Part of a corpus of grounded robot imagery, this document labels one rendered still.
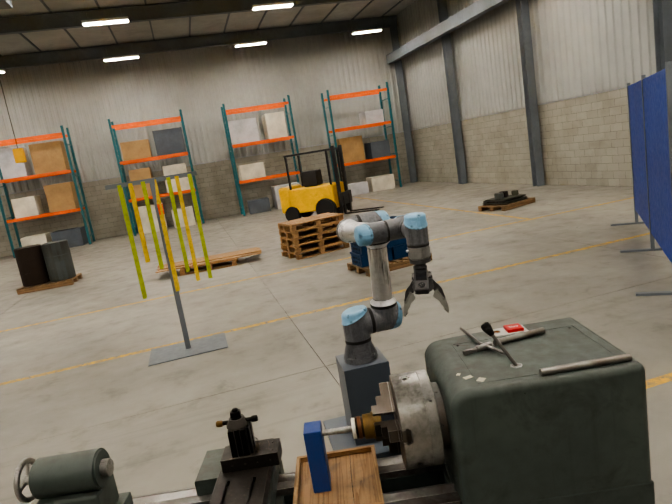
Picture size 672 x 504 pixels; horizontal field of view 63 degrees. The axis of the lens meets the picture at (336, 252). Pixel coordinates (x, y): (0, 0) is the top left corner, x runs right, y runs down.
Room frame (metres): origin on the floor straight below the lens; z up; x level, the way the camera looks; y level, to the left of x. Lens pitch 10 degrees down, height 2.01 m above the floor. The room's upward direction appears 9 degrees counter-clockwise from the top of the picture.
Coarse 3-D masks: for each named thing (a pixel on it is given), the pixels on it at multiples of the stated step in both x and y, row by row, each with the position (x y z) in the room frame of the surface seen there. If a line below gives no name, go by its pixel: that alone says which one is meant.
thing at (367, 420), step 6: (366, 414) 1.74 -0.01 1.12; (354, 420) 1.72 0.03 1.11; (360, 420) 1.72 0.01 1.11; (366, 420) 1.71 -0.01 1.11; (372, 420) 1.70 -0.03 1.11; (378, 420) 1.72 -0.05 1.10; (360, 426) 1.70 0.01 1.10; (366, 426) 1.70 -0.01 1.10; (372, 426) 1.70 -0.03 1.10; (360, 432) 1.70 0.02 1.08; (366, 432) 1.69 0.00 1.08; (372, 432) 1.69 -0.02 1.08; (360, 438) 1.71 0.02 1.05; (366, 438) 1.70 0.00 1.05
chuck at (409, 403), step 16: (400, 384) 1.69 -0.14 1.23; (416, 384) 1.68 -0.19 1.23; (400, 400) 1.64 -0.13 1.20; (416, 400) 1.63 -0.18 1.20; (400, 416) 1.60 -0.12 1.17; (416, 416) 1.60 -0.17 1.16; (416, 432) 1.58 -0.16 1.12; (416, 448) 1.58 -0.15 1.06; (432, 448) 1.58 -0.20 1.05; (432, 464) 1.62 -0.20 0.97
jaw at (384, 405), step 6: (384, 384) 1.80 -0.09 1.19; (390, 384) 1.82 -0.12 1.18; (384, 390) 1.79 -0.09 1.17; (390, 390) 1.79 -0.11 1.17; (378, 396) 1.78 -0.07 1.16; (384, 396) 1.78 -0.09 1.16; (390, 396) 1.77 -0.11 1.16; (378, 402) 1.76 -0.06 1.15; (384, 402) 1.76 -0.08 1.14; (390, 402) 1.76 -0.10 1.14; (372, 408) 1.75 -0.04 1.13; (378, 408) 1.75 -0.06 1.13; (384, 408) 1.75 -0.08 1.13; (390, 408) 1.75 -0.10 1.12; (372, 414) 1.74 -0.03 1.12; (378, 414) 1.75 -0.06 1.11; (384, 414) 1.76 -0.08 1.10
